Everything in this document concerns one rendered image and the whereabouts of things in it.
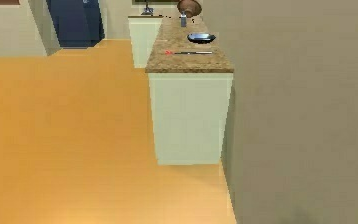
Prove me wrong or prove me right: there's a white cabinet with brown worktop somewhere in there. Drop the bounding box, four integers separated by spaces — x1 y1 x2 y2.
144 15 235 166

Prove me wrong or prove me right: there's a white cabinet with sink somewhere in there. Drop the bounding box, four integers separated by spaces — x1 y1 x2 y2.
127 14 164 69

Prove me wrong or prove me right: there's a brown round bowl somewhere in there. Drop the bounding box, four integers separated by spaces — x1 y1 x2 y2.
176 0 203 18

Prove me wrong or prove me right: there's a grey sink faucet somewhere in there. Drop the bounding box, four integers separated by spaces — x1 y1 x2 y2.
140 0 155 16

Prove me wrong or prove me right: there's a dark framed window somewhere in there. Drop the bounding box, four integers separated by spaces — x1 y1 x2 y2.
131 0 181 6

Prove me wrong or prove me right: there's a dark blue fridge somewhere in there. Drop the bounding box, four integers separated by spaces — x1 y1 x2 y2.
45 0 106 48

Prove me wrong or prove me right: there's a red-handled knife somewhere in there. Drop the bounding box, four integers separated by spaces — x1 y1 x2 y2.
164 49 214 56

